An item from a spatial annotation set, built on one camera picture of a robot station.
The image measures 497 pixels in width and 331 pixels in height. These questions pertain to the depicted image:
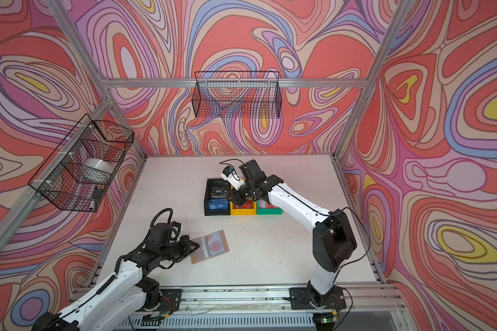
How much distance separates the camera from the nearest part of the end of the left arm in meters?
0.60

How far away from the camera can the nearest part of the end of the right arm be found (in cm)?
61

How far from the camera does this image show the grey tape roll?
27.9 inches

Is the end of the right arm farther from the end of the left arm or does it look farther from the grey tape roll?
the grey tape roll
